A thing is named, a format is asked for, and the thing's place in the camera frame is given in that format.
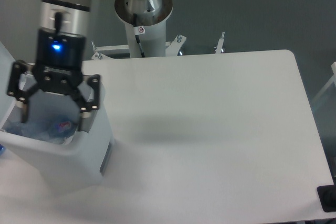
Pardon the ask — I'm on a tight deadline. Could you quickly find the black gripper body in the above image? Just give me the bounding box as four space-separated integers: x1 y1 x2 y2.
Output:
32 28 86 95

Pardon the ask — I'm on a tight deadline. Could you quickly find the black clamp at table edge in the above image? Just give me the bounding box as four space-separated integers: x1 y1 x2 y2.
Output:
317 185 335 212

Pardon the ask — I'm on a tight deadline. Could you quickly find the blue object at left edge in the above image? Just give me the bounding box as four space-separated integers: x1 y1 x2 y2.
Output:
0 145 6 156

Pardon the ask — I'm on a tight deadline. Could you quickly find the white frame at right edge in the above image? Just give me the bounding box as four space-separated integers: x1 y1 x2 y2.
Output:
311 62 335 112

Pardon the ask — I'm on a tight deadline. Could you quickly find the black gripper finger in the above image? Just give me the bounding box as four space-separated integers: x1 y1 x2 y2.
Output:
6 60 41 123
71 74 101 132

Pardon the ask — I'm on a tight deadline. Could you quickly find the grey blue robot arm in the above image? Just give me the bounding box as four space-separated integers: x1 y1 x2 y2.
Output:
6 0 101 124

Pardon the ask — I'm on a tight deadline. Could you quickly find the white trash can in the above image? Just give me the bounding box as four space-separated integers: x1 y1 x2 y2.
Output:
1 43 114 185

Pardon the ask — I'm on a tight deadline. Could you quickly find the clear plastic water bottle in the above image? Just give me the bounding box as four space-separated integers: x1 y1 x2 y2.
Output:
4 116 77 145

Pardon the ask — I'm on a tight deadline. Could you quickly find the white pedestal base frame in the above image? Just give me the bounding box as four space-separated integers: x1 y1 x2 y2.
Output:
91 31 226 60

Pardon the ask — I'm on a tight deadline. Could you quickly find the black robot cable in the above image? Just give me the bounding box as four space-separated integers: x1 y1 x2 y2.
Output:
132 13 146 58

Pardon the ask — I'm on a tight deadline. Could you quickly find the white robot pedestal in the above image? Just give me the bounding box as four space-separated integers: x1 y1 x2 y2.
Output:
114 0 173 58

